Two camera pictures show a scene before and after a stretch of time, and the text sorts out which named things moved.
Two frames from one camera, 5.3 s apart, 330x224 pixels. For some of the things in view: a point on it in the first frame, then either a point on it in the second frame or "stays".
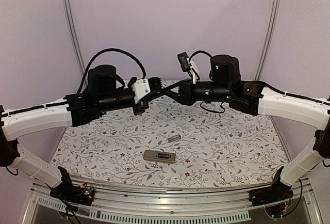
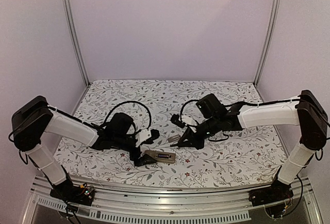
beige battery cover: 174,138 stays
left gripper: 144,102 → 134,157
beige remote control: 159,156 stays
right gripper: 185,95 → 193,140
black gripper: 141,88 → 147,136
